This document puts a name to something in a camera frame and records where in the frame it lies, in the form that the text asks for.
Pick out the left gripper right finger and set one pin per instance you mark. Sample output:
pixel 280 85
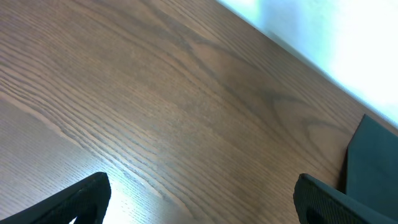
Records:
pixel 316 202

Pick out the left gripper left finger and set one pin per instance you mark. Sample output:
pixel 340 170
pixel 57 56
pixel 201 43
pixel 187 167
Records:
pixel 84 202

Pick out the dark green gift box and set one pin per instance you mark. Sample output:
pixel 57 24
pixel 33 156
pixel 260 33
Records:
pixel 372 167

